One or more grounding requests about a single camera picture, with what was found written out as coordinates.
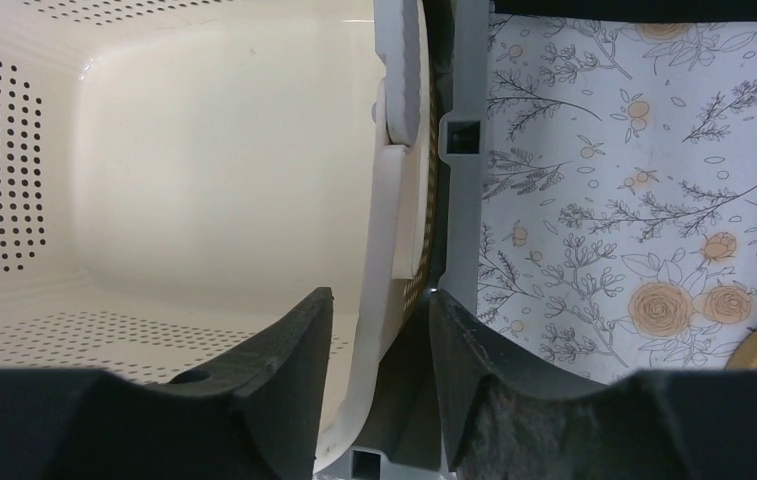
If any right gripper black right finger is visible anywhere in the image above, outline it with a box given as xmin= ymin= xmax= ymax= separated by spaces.
xmin=430 ymin=291 xmax=757 ymax=479

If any cream perforated plastic basket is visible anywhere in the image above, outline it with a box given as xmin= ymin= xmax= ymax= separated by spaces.
xmin=0 ymin=1 xmax=434 ymax=477

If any grey plastic crate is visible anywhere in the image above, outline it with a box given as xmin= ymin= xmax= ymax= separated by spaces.
xmin=315 ymin=1 xmax=490 ymax=479

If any floral patterned table mat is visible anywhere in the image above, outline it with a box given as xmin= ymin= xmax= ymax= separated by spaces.
xmin=476 ymin=14 xmax=757 ymax=383

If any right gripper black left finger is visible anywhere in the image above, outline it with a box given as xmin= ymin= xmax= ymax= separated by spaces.
xmin=0 ymin=287 xmax=333 ymax=479

